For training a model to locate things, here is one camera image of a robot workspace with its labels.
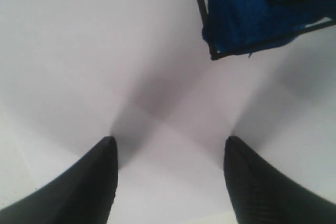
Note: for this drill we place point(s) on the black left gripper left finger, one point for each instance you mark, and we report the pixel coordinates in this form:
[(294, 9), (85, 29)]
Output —
[(82, 194)]

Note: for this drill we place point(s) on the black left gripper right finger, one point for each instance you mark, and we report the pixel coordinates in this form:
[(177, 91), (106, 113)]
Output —
[(259, 193)]

